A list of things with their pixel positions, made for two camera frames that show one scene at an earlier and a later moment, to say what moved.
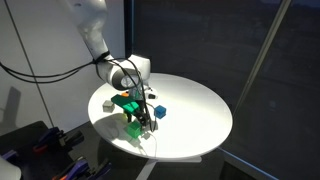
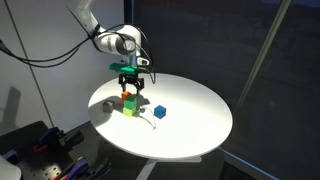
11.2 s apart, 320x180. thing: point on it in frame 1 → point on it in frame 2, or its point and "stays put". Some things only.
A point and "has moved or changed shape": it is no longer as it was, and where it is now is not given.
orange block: [125, 94] stays put
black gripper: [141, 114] → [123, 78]
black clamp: [73, 138] stays put
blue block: [160, 111] stays put
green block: [134, 129] has moved or changed shape
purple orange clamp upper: [49, 136] stays put
